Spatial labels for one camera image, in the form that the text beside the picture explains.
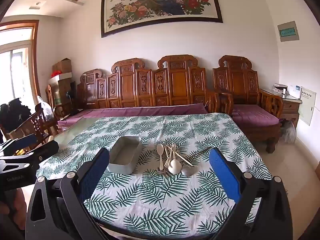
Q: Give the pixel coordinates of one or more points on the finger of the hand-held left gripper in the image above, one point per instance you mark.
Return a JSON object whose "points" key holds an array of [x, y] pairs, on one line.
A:
{"points": [[37, 152], [25, 141]]}

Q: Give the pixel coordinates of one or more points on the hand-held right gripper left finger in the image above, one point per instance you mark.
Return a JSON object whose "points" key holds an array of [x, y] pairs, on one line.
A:
{"points": [[96, 172]]}

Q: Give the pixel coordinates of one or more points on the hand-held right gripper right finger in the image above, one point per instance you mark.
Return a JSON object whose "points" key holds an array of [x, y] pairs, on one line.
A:
{"points": [[225, 175]]}

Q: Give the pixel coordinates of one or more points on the grey metal tray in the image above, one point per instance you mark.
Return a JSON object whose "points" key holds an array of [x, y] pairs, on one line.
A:
{"points": [[123, 160]]}

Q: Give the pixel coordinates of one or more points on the wooden chopstick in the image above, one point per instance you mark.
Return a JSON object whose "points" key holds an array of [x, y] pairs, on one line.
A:
{"points": [[182, 158], [172, 152]]}

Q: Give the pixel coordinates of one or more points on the large white ladle spoon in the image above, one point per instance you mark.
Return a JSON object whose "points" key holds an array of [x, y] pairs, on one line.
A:
{"points": [[174, 167]]}

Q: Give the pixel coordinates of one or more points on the small white spoon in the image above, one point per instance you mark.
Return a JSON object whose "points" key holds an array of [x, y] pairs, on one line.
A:
{"points": [[160, 149]]}

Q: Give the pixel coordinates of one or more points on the person's left hand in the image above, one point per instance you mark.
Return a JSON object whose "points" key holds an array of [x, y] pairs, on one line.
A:
{"points": [[11, 205]]}

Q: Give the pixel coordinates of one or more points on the carved wooden chair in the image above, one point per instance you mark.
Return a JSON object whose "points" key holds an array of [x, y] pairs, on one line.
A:
{"points": [[37, 123]]}

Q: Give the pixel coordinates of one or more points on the black bag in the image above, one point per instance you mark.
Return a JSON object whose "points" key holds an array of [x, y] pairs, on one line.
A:
{"points": [[15, 115]]}

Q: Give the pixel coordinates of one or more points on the metal spoon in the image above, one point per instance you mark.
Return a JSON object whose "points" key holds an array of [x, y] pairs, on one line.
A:
{"points": [[188, 171]]}

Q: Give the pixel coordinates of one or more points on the clear plastic bag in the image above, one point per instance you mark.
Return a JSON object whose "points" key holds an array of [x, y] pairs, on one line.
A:
{"points": [[46, 107]]}

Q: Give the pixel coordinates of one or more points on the stacked brown boxes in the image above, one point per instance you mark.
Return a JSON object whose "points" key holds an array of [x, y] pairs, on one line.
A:
{"points": [[63, 91]]}

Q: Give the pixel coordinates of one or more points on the purple armchair cushion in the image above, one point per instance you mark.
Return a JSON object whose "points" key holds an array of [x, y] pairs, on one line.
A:
{"points": [[255, 116]]}

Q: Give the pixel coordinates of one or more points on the leaf print tablecloth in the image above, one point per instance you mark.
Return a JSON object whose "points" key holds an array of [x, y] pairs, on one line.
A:
{"points": [[160, 205]]}

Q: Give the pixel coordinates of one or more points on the white box with red items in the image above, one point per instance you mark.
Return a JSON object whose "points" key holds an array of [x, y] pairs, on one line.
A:
{"points": [[60, 78]]}

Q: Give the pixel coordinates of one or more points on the wooden framed glass door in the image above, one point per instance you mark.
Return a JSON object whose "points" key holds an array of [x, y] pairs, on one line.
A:
{"points": [[17, 67]]}

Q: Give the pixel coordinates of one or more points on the purple sofa cushion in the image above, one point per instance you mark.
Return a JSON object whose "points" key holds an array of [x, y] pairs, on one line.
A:
{"points": [[140, 110]]}

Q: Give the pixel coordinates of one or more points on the grey fluffy duster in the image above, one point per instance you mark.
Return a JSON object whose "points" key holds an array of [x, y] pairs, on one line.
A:
{"points": [[288, 132]]}

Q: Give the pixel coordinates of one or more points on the brown cardboard box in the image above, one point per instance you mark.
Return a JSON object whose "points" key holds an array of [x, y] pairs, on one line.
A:
{"points": [[62, 66]]}

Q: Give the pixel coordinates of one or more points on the carved wooden armchair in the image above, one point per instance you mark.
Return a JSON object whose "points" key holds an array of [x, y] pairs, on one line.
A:
{"points": [[237, 82]]}

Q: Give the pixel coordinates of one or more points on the wooden side table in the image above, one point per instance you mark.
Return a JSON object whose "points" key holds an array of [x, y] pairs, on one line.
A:
{"points": [[290, 107]]}

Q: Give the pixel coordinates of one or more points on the carved wooden sofa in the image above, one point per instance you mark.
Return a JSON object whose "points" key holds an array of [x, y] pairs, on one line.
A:
{"points": [[175, 80]]}

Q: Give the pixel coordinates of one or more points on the small white device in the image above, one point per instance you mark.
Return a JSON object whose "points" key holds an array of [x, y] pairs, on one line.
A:
{"points": [[295, 91]]}

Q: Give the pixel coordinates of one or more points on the framed peacock painting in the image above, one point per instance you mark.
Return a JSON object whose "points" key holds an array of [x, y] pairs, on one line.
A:
{"points": [[160, 5]]}

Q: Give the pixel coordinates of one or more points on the white wall electrical box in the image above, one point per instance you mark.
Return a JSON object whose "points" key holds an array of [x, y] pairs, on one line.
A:
{"points": [[307, 106]]}

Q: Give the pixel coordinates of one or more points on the green wall panel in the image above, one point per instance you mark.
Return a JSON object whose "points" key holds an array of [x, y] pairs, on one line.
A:
{"points": [[288, 31]]}

